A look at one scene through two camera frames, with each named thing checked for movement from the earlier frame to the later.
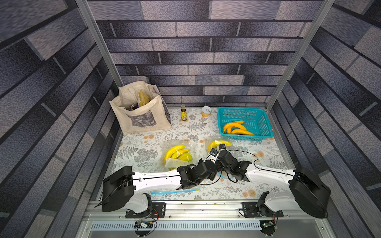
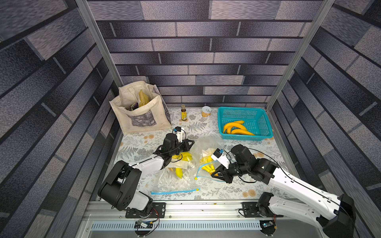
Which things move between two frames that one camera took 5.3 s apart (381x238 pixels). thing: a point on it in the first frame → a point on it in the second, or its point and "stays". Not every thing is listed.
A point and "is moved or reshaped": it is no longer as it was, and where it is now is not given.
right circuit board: x=267 y=224 stays
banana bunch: x=215 y=144 is moved or reshaped
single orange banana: x=237 y=124 stays
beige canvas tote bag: x=153 y=115 stays
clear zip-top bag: x=214 y=142 is moved or reshaped
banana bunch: x=179 y=152 stays
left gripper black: x=213 y=176 → x=186 y=147
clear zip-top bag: x=175 y=154 stays
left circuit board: x=141 y=224 stays
